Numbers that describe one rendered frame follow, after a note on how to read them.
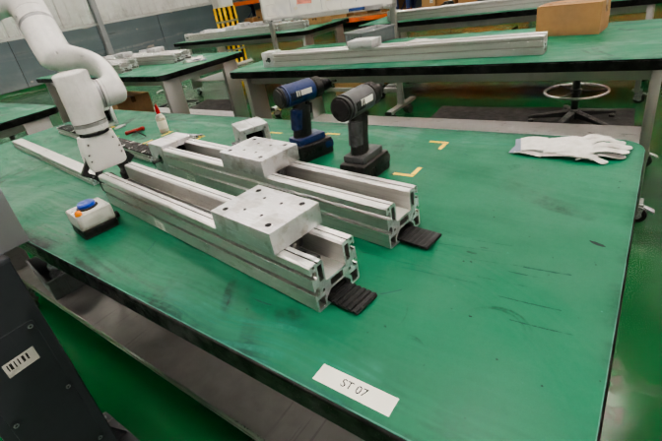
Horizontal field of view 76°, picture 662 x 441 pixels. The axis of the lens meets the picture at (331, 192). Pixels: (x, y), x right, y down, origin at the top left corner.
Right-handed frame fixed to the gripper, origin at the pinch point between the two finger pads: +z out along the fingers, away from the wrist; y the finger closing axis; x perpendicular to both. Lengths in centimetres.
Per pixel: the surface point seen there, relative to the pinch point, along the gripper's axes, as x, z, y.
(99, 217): 21.4, -0.9, 12.5
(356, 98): 64, -17, -34
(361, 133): 63, -9, -36
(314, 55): -66, -3, -153
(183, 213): 50, -5, 5
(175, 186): 33.6, -4.6, -2.1
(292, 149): 53, -9, -23
